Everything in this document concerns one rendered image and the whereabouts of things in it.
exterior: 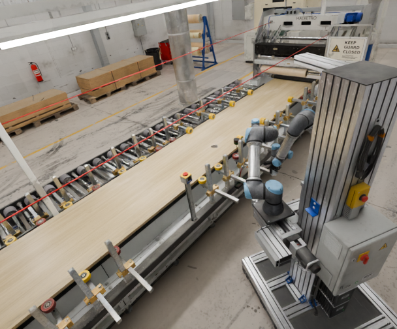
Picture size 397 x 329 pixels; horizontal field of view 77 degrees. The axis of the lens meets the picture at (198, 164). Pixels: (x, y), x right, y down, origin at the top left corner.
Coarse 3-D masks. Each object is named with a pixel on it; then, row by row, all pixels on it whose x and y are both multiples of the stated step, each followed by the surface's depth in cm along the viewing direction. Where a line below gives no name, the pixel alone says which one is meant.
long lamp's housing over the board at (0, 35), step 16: (160, 0) 166; (176, 0) 175; (192, 0) 184; (64, 16) 130; (80, 16) 135; (96, 16) 140; (112, 16) 146; (0, 32) 113; (16, 32) 117; (32, 32) 121; (48, 32) 126; (0, 48) 114
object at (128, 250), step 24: (192, 192) 249; (240, 192) 330; (168, 216) 234; (144, 240) 220; (192, 240) 279; (96, 264) 188; (168, 264) 260; (72, 288) 179; (144, 288) 242; (120, 312) 227
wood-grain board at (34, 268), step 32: (256, 96) 390; (288, 96) 375; (224, 128) 320; (160, 160) 279; (192, 160) 271; (96, 192) 247; (128, 192) 241; (160, 192) 235; (64, 224) 217; (96, 224) 212; (128, 224) 208; (0, 256) 197; (32, 256) 194; (64, 256) 190; (96, 256) 186; (0, 288) 175; (32, 288) 172; (64, 288) 170; (0, 320) 156
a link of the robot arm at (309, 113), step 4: (300, 112) 191; (304, 112) 188; (308, 112) 189; (312, 112) 190; (308, 116) 186; (312, 116) 188; (308, 120) 185; (312, 120) 188; (308, 124) 187; (312, 124) 188; (308, 128) 190; (312, 128) 190
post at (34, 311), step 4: (32, 308) 138; (36, 308) 138; (32, 312) 137; (36, 312) 139; (40, 312) 142; (36, 316) 140; (40, 316) 142; (44, 316) 144; (40, 320) 143; (44, 320) 144; (48, 320) 146; (44, 324) 145; (48, 324) 147; (52, 324) 150; (48, 328) 148; (52, 328) 150; (56, 328) 153
